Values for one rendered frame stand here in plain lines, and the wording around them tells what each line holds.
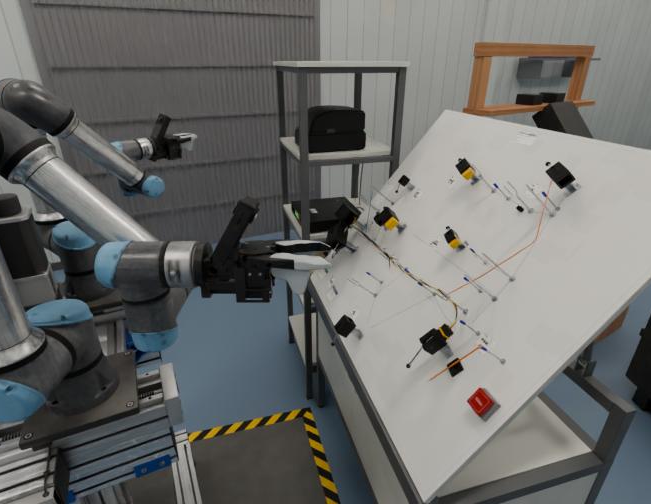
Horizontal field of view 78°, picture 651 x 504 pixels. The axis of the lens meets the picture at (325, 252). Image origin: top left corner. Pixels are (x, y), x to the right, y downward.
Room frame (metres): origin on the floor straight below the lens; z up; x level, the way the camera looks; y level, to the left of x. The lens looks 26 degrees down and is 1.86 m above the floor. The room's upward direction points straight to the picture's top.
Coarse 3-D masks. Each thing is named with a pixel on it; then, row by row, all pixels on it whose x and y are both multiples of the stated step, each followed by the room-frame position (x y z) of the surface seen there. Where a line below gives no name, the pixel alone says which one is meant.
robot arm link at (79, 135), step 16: (16, 80) 1.17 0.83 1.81; (16, 96) 1.12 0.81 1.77; (32, 96) 1.13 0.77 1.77; (48, 96) 1.16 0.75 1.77; (16, 112) 1.12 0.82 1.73; (32, 112) 1.12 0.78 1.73; (48, 112) 1.13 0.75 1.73; (64, 112) 1.16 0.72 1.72; (48, 128) 1.14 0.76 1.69; (64, 128) 1.15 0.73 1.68; (80, 128) 1.19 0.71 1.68; (80, 144) 1.19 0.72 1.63; (96, 144) 1.22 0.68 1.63; (96, 160) 1.23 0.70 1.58; (112, 160) 1.24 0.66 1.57; (128, 160) 1.29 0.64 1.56; (128, 176) 1.28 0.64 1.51; (144, 176) 1.32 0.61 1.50; (144, 192) 1.30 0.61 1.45; (160, 192) 1.33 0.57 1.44
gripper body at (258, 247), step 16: (256, 240) 0.61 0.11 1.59; (208, 256) 0.57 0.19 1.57; (240, 256) 0.53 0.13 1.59; (208, 272) 0.55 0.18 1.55; (224, 272) 0.55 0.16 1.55; (240, 272) 0.53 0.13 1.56; (256, 272) 0.54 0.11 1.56; (208, 288) 0.55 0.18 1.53; (224, 288) 0.55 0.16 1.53; (240, 288) 0.53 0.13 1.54; (256, 288) 0.53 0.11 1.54; (272, 288) 0.55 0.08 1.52
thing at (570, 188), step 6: (546, 162) 1.14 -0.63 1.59; (558, 162) 1.08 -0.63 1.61; (552, 168) 1.08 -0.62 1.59; (558, 168) 1.06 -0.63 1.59; (564, 168) 1.05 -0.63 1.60; (552, 174) 1.06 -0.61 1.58; (558, 174) 1.04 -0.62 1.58; (564, 174) 1.03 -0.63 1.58; (570, 174) 1.03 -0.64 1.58; (552, 180) 1.08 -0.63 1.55; (558, 180) 1.03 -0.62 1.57; (564, 180) 1.05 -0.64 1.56; (570, 180) 1.04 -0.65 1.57; (558, 186) 1.05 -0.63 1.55; (564, 186) 1.04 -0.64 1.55; (570, 186) 1.08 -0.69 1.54; (576, 186) 1.07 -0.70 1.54; (564, 192) 1.08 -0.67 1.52; (570, 192) 1.07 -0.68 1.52
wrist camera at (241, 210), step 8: (240, 200) 0.58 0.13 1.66; (248, 200) 0.57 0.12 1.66; (256, 200) 0.60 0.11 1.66; (240, 208) 0.57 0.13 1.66; (248, 208) 0.57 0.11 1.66; (256, 208) 0.58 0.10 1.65; (232, 216) 0.57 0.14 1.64; (240, 216) 0.56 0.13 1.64; (248, 216) 0.56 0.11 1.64; (256, 216) 0.58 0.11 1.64; (232, 224) 0.56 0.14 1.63; (240, 224) 0.56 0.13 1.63; (248, 224) 0.60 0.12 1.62; (224, 232) 0.56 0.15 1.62; (232, 232) 0.56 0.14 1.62; (240, 232) 0.56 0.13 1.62; (224, 240) 0.56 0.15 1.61; (232, 240) 0.56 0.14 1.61; (216, 248) 0.56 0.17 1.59; (224, 248) 0.56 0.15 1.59; (232, 248) 0.56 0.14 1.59; (216, 256) 0.55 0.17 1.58; (224, 256) 0.55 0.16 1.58
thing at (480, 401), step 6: (480, 390) 0.74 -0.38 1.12; (474, 396) 0.73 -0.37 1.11; (480, 396) 0.73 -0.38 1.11; (486, 396) 0.72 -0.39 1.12; (468, 402) 0.73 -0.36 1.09; (474, 402) 0.72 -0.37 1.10; (480, 402) 0.71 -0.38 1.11; (486, 402) 0.71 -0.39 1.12; (492, 402) 0.70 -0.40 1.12; (474, 408) 0.71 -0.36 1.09; (480, 408) 0.70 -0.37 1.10; (486, 408) 0.70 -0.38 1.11; (480, 414) 0.69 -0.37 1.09
